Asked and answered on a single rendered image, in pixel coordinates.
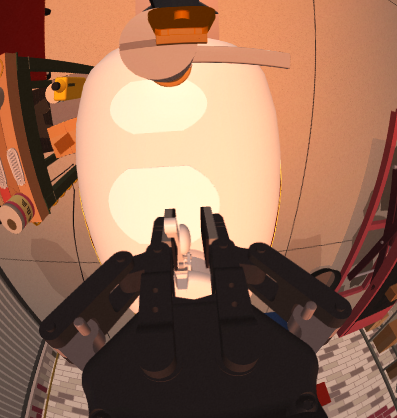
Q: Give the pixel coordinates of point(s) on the grey metal shelf unit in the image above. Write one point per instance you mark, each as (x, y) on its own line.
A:
(382, 366)

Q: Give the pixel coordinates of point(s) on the red frame rack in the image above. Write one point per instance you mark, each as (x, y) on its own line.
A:
(372, 230)

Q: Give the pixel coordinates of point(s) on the small red box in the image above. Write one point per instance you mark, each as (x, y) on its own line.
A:
(323, 394)

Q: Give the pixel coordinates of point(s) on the pale flat lever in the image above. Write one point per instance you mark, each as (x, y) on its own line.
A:
(249, 56)

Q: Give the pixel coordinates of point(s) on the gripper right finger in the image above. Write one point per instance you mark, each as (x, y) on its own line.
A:
(289, 283)

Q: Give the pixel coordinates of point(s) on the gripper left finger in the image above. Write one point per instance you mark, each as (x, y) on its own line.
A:
(89, 293)

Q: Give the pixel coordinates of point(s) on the orange lock post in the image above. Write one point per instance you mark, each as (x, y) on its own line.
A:
(180, 31)

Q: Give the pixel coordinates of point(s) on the orange cardboard box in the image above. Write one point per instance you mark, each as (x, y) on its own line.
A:
(64, 140)

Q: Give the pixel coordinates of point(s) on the pale round flip cap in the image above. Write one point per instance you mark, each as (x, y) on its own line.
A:
(145, 60)

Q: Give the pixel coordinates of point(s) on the dark red cabinet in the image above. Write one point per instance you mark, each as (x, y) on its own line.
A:
(15, 30)

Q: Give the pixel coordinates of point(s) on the grey roller shutter door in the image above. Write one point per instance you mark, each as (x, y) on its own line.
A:
(9, 333)

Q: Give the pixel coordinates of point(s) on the yellow box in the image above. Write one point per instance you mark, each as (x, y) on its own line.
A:
(69, 88)

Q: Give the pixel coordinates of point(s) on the pink and yellow tape roll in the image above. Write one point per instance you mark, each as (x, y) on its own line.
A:
(17, 213)

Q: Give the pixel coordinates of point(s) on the blue object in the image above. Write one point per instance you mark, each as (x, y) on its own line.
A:
(278, 320)

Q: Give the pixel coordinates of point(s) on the black block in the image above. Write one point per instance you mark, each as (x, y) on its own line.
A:
(162, 3)

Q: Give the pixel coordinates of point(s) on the orange filler neck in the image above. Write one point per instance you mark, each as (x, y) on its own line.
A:
(175, 79)

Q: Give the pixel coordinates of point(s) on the white key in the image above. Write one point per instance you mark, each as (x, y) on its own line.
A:
(179, 237)

